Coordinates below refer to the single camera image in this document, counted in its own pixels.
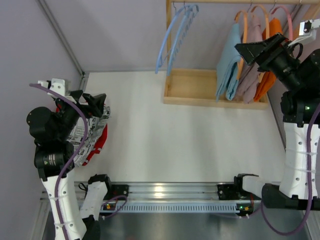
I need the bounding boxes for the red trousers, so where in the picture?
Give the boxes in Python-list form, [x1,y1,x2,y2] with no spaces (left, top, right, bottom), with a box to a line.
[55,99,109,167]

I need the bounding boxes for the light blue plastic hanger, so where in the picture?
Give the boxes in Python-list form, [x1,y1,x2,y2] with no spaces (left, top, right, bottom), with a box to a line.
[155,0,183,74]

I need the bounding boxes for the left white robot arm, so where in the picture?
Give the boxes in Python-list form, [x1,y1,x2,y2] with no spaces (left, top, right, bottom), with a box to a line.
[26,89,112,240]

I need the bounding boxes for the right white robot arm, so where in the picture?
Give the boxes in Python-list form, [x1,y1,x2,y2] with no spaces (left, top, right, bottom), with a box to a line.
[235,33,320,211]

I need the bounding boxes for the orange hanger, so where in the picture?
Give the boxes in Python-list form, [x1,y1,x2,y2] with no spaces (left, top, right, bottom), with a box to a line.
[247,4,270,87]
[234,10,248,81]

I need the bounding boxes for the orange trousers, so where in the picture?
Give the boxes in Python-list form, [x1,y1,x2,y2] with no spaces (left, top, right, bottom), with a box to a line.
[253,18,283,102]

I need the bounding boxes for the pink hanger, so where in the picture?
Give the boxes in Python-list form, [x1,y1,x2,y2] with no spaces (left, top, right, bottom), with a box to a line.
[271,5,294,41]

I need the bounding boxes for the wooden clothes rack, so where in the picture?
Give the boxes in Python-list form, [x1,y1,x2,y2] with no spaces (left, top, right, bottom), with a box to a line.
[163,0,320,110]

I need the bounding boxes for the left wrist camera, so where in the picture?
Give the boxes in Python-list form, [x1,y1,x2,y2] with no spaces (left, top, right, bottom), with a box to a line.
[37,78,76,103]

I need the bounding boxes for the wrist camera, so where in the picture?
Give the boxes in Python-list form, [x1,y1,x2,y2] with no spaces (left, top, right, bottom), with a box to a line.
[288,18,320,47]
[37,78,76,103]

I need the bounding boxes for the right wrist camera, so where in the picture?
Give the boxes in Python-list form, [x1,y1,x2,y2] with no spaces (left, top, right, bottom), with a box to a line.
[288,18,320,47]

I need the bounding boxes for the aluminium corner post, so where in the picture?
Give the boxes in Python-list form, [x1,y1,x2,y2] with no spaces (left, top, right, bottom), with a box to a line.
[35,0,85,77]

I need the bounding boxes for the aluminium mounting rail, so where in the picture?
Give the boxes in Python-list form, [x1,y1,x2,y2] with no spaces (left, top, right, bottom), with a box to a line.
[39,181,283,201]

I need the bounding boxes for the slotted cable duct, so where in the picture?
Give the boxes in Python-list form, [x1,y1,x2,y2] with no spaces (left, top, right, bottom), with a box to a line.
[99,201,252,215]

